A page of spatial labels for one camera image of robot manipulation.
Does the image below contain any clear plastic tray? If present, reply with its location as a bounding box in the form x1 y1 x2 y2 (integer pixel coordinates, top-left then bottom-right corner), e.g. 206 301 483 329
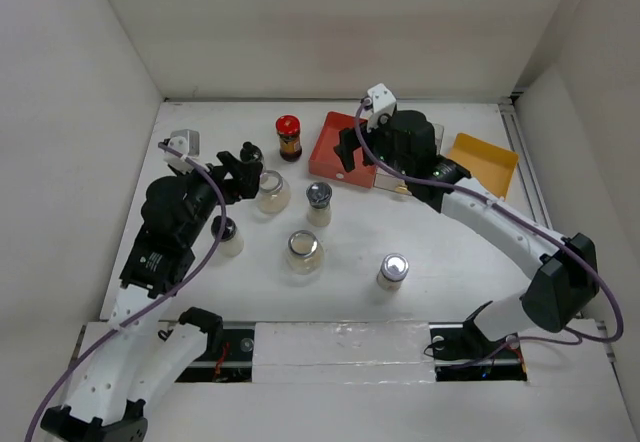
373 123 445 195

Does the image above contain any yellow tray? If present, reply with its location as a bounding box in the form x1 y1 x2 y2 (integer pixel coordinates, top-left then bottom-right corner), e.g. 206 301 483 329
447 133 519 198

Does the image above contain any red lid sauce jar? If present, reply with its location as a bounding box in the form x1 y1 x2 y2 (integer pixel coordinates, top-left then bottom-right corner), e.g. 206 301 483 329
275 115 302 162

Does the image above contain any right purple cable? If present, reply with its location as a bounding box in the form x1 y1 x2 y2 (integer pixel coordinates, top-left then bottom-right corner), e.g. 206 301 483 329
353 99 624 371

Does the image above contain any black cap white bottle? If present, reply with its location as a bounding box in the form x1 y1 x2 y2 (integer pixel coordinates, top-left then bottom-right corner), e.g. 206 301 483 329
211 215 244 258

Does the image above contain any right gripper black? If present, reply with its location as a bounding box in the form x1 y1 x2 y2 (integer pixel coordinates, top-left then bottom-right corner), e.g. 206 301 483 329
333 113 413 178

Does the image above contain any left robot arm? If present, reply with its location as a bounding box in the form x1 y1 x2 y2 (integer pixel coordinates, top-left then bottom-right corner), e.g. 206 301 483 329
35 151 263 441

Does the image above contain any wide clear glass jar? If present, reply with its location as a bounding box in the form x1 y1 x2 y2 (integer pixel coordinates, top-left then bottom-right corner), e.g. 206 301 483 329
257 170 291 214

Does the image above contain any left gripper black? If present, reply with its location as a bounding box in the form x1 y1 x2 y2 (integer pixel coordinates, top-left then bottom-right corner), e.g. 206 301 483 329
174 151 260 245

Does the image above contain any silver lid small jar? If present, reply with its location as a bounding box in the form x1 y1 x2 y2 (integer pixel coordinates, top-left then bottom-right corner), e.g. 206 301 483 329
376 253 409 291

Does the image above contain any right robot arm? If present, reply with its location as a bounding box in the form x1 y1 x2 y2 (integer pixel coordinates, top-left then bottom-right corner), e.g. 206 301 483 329
334 109 601 360

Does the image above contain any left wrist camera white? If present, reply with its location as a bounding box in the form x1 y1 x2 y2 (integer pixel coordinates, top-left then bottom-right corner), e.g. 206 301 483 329
164 129 200 173

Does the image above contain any grey lid spice bottle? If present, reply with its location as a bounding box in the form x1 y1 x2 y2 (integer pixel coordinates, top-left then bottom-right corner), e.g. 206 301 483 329
306 182 332 227

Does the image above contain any black knob cap bottle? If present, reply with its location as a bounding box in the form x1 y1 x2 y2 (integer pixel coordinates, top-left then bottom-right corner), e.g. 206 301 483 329
240 141 264 164

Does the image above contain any red tray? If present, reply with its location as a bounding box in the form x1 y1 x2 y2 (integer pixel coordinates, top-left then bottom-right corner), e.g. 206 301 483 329
307 110 381 190

